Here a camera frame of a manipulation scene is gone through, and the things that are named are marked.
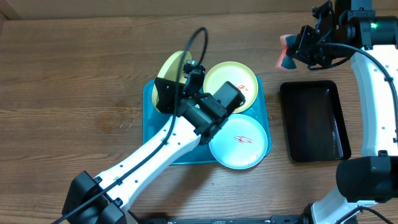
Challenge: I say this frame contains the yellow plate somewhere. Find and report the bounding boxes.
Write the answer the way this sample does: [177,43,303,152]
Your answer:
[152,51,183,112]
[203,61,259,113]

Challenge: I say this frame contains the orange green scrub sponge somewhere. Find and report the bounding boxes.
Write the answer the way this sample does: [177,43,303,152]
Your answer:
[275,34,297,70]

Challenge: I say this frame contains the light green plate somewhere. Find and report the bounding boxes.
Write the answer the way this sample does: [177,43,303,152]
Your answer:
[209,114,269,170]

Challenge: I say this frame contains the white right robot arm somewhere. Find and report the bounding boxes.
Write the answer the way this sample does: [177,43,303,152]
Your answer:
[277,0,397,223]

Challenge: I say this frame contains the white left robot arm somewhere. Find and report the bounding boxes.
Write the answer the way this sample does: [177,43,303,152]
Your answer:
[56,78,245,224]

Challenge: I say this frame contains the blue plastic tray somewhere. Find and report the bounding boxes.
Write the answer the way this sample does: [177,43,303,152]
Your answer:
[142,76,272,165]

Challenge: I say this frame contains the black rectangular tray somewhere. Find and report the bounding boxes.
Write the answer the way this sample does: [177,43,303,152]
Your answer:
[280,80,351,162]

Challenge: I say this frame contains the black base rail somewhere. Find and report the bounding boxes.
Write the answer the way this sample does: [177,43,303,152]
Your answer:
[138,215,308,224]

